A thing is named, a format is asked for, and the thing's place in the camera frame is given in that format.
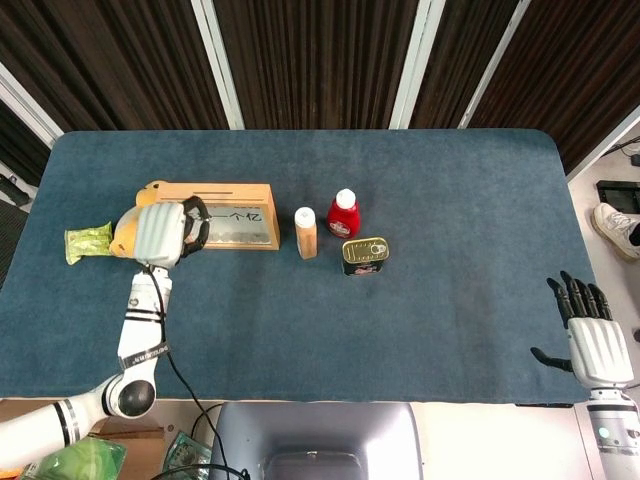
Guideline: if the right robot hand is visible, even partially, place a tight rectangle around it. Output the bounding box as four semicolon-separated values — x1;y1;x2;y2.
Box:
529;270;635;390

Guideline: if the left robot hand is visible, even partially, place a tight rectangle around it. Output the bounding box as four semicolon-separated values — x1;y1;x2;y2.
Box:
131;195;209;269

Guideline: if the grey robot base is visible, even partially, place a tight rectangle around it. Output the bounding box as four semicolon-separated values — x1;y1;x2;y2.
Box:
209;401;425;480

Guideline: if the yellow duck plush toy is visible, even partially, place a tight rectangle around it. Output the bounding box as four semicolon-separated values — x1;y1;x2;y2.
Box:
108;180;167;259

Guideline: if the green snack packet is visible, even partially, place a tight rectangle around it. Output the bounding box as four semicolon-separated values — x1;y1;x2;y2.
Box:
64;221;115;266

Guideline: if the white sneaker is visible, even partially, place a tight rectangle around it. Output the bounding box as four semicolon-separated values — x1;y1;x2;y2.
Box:
592;202;640;263

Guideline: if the orange bottle with white cap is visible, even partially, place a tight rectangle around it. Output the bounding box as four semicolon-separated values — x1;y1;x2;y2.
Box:
294;207;319;261

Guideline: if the black floor equipment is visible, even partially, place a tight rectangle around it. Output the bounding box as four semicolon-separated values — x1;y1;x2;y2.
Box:
594;179;640;214

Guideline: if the red ketchup bottle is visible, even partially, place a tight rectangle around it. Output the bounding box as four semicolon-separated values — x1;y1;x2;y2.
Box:
326;189;363;240

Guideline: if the black and gold tin can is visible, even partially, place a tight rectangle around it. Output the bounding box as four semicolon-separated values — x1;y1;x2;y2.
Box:
341;236;390;279

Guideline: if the blue table mat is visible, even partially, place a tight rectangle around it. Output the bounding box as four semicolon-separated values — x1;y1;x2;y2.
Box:
0;128;596;405

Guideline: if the cardboard box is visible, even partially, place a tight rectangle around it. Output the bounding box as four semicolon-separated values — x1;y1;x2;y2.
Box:
84;419;169;480

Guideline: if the green patterned packet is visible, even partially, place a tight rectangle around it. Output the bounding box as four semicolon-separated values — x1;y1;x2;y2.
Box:
162;430;214;474

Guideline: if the green plastic bag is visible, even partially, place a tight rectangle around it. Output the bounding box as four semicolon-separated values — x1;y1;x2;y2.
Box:
29;435;128;480

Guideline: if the wooden coin box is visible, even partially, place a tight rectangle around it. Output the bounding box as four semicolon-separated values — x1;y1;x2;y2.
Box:
155;183;282;251

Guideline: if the black cable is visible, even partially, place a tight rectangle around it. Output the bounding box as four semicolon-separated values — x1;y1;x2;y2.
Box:
143;264;251;480

